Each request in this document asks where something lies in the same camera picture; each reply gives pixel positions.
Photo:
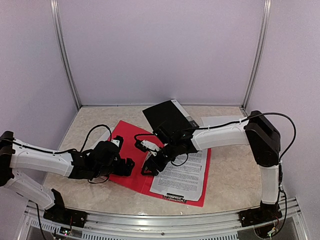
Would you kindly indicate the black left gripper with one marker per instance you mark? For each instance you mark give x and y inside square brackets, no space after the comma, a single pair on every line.
[126,171]

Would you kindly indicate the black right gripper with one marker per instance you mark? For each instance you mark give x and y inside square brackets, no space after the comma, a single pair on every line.
[148,163]

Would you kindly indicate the red clip file folder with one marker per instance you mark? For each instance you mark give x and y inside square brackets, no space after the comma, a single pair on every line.
[138,182]

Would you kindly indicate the metal folder clip bottom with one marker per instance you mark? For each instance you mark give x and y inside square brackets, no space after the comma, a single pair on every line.
[174,198]

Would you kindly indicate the printed paper sheet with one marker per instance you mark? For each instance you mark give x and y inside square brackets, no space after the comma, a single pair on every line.
[185,177]

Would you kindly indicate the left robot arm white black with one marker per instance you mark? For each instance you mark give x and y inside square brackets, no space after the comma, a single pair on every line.
[16,155]

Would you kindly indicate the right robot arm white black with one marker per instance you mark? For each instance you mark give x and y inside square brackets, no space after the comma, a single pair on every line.
[264,141]

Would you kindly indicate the black clip file folder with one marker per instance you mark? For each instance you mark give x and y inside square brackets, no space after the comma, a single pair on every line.
[169,117]

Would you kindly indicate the blank paper sheet left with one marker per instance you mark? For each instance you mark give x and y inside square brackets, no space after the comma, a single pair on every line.
[105,136]

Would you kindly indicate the blank white paper sheet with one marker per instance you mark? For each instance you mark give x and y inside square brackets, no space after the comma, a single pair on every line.
[210,121]

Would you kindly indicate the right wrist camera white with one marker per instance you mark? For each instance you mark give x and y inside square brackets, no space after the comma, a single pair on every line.
[147,146]

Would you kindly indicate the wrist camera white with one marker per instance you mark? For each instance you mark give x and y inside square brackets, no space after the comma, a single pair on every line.
[118,141]
[147,146]

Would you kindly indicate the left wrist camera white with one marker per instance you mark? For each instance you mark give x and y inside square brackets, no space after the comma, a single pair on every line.
[118,141]

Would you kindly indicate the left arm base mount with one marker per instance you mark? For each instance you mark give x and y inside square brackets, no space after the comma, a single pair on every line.
[66,216]

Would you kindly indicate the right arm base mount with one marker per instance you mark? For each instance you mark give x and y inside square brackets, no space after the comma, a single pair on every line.
[260,216]

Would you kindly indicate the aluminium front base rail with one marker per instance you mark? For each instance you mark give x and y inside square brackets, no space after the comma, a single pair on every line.
[111,226]

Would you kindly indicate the aluminium frame post left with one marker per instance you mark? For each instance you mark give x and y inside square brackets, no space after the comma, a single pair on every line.
[54,5]

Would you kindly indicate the aluminium frame post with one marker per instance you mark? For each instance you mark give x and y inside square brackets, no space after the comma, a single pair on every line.
[54,5]
[258,53]

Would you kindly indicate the aluminium frame post right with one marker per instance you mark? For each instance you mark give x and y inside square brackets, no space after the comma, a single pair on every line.
[258,53]

